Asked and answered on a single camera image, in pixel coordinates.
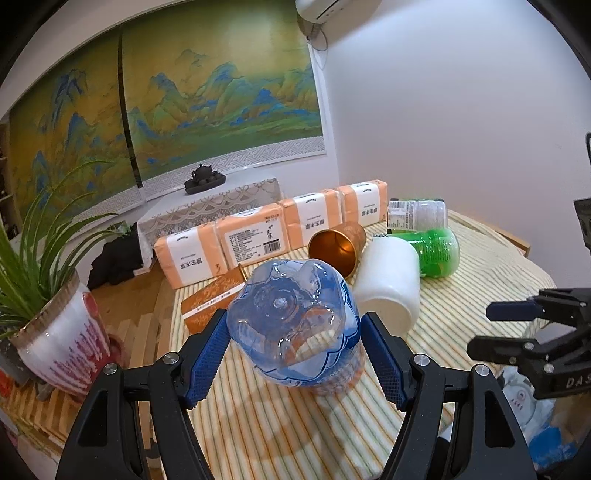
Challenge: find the orange white tissue pack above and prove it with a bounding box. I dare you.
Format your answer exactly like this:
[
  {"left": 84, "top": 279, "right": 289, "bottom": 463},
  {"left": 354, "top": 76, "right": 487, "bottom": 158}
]
[
  {"left": 216, "top": 209, "right": 290, "bottom": 267},
  {"left": 154, "top": 227, "right": 228, "bottom": 290},
  {"left": 278, "top": 188, "right": 345, "bottom": 248},
  {"left": 338, "top": 178, "right": 391, "bottom": 228}
]

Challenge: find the copper metal cup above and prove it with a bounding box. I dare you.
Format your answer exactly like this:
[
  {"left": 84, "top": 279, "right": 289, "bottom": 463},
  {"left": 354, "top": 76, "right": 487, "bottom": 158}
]
[{"left": 308, "top": 220, "right": 368, "bottom": 280}]

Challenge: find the white and blue package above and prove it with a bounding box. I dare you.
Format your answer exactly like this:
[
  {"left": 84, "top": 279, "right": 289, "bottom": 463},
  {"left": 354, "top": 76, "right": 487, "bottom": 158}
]
[{"left": 501, "top": 364, "right": 560, "bottom": 468}]

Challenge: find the red saucer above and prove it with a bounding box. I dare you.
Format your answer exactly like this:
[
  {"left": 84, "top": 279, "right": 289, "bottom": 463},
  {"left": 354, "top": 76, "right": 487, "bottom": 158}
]
[{"left": 107, "top": 333, "right": 129, "bottom": 371}]

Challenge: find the green plastic bottle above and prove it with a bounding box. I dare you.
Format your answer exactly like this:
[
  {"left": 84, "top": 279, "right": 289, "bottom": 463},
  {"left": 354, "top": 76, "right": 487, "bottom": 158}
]
[{"left": 388, "top": 227, "right": 461, "bottom": 280}]

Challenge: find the wooden shelf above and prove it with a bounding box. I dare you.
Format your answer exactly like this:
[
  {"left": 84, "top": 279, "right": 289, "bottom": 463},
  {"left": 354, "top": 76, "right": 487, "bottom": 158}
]
[{"left": 0, "top": 122, "right": 25, "bottom": 241}]

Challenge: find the clear blue plastic bottle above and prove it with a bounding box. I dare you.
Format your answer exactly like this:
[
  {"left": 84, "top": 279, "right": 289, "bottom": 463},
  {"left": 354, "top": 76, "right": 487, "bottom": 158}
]
[{"left": 226, "top": 258, "right": 362, "bottom": 398}]

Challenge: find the black cloth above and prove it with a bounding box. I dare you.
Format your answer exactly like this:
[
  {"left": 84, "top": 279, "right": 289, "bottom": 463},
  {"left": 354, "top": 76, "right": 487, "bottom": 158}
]
[{"left": 87, "top": 225, "right": 156, "bottom": 291}]

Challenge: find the clear bottle with white label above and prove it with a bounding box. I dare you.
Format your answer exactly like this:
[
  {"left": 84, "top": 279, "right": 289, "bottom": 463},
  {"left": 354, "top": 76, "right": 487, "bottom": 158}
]
[{"left": 387, "top": 198, "right": 448, "bottom": 234}]

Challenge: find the white air conditioner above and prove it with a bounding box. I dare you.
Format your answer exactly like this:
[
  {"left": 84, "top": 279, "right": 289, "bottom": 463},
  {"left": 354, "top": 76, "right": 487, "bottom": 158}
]
[{"left": 295, "top": 0, "right": 352, "bottom": 22}]

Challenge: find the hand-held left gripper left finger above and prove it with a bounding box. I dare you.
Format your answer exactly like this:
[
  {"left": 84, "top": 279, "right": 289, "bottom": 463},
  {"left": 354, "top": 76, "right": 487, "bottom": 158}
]
[{"left": 55, "top": 314, "right": 232, "bottom": 480}]

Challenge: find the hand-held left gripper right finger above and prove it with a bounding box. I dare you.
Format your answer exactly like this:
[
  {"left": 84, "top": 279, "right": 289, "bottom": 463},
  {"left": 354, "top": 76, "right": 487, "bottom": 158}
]
[{"left": 361, "top": 312, "right": 528, "bottom": 480}]

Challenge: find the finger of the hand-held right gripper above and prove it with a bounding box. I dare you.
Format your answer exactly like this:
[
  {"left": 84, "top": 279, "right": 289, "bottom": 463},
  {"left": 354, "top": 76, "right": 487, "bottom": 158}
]
[
  {"left": 466, "top": 336, "right": 548, "bottom": 370},
  {"left": 486, "top": 295, "right": 557, "bottom": 324}
]

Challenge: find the white plastic cup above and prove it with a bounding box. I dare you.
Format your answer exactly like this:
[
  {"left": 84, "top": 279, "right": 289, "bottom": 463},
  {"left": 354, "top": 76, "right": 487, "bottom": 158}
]
[{"left": 353, "top": 236, "right": 421, "bottom": 333}]

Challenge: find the flat orange patterned box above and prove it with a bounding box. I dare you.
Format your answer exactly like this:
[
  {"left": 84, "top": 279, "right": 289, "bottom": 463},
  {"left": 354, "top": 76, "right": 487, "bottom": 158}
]
[{"left": 180, "top": 263, "right": 247, "bottom": 333}]

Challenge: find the white air conditioner hose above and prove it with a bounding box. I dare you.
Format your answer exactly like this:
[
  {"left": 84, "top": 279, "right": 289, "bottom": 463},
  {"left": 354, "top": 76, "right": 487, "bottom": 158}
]
[{"left": 299, "top": 17, "right": 329, "bottom": 52}]

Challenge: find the striped yellow table cloth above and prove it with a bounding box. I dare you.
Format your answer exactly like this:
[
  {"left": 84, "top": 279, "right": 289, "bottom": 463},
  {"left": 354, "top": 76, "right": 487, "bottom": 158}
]
[{"left": 167, "top": 208, "right": 560, "bottom": 480}]

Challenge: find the dark tea set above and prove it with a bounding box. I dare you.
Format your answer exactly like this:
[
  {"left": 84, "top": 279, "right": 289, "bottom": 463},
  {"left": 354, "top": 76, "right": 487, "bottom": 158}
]
[{"left": 184, "top": 162, "right": 228, "bottom": 195}]

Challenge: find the landscape wall painting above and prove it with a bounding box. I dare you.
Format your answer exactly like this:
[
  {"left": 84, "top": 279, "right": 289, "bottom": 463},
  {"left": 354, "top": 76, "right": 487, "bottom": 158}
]
[{"left": 8, "top": 0, "right": 328, "bottom": 219}]

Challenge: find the green plant in white pot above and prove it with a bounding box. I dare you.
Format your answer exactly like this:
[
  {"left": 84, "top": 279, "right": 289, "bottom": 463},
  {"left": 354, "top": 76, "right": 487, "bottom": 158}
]
[{"left": 0, "top": 159, "right": 126, "bottom": 398}]

